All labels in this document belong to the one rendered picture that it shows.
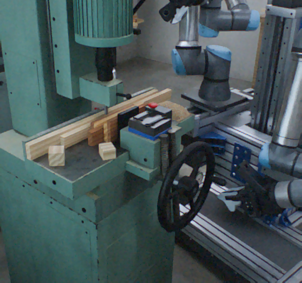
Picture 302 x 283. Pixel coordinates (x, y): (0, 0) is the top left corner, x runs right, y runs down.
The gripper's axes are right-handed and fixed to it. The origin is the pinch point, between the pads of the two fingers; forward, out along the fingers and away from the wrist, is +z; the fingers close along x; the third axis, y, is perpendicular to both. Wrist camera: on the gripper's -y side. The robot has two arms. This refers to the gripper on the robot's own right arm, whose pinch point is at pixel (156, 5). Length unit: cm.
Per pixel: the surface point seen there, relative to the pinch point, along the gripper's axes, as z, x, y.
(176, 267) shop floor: -28, 89, -95
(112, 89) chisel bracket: 14.0, 13.7, -21.2
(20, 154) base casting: 33, 13, -58
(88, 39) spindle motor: 20.8, 0.3, -11.6
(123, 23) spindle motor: 13.2, 1.7, -3.8
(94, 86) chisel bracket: 15.7, 9.3, -25.8
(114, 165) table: 26, 34, -26
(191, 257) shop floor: -38, 91, -93
